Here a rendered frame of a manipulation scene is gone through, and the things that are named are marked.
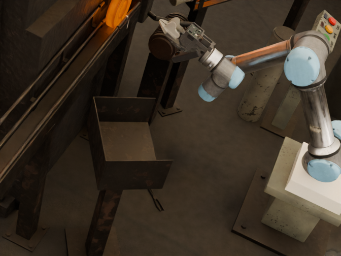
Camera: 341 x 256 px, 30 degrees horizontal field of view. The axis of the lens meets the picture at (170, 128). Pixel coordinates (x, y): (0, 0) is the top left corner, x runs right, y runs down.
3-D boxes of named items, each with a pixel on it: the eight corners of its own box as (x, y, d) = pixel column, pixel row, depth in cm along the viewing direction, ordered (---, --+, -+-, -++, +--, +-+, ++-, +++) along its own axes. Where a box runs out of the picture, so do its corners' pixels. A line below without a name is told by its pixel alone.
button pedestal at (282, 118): (258, 130, 315) (307, 32, 272) (270, 102, 332) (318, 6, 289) (287, 144, 313) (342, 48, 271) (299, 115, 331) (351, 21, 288)
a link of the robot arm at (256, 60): (329, 15, 220) (216, 52, 251) (320, 30, 212) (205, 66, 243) (342, 43, 224) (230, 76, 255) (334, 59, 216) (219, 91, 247)
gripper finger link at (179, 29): (169, 7, 227) (189, 24, 228) (161, 18, 231) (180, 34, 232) (166, 11, 225) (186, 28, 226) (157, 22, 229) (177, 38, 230)
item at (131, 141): (71, 288, 231) (105, 161, 181) (63, 227, 248) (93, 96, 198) (125, 284, 238) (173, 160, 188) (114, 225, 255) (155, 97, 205)
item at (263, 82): (234, 116, 318) (270, 34, 282) (240, 102, 327) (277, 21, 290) (256, 126, 317) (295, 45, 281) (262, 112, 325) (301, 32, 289)
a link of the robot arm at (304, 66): (351, 163, 238) (326, 32, 212) (340, 188, 228) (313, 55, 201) (319, 161, 245) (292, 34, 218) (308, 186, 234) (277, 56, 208)
